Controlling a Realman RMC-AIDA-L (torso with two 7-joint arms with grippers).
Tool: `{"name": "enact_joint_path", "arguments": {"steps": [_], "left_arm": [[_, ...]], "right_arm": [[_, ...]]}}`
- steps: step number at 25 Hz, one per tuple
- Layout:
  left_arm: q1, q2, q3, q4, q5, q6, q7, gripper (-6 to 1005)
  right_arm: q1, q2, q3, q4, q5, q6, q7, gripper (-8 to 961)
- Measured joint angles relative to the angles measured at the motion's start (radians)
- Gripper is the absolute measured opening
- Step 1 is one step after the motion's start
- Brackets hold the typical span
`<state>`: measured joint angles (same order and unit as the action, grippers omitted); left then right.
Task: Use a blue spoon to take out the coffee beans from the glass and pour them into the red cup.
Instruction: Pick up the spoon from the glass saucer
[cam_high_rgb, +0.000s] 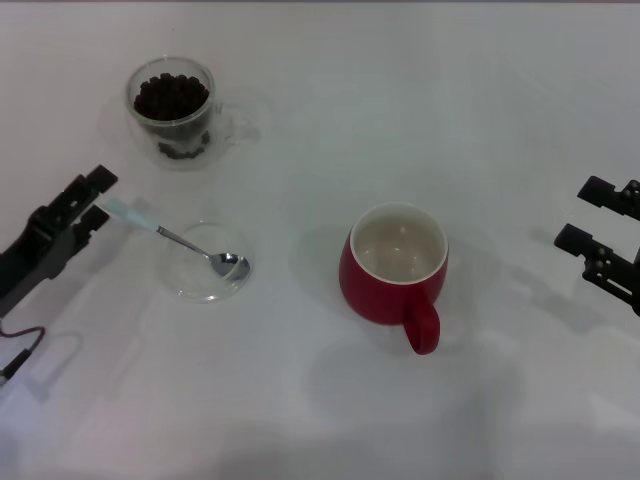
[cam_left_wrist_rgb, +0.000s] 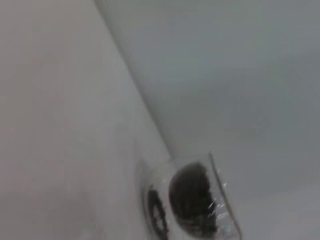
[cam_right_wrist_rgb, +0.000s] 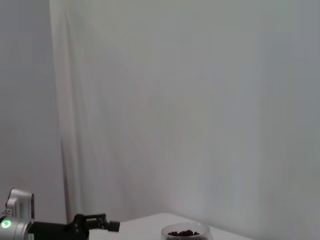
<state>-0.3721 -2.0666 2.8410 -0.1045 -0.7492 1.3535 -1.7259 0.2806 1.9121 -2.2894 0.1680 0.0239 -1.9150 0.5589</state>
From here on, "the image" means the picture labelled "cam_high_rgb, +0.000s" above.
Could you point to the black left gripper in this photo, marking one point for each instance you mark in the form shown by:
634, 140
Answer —
30, 265

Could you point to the red ceramic mug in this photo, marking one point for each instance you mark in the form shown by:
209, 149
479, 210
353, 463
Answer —
370, 295

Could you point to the clear double-wall glass cup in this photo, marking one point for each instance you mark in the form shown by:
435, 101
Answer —
170, 135

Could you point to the coffee beans pile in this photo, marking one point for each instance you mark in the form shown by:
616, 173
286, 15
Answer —
170, 97

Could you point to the clear glass saucer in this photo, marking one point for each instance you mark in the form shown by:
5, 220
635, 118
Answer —
200, 292

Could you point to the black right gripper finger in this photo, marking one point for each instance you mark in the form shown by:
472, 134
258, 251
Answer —
610, 195
600, 260

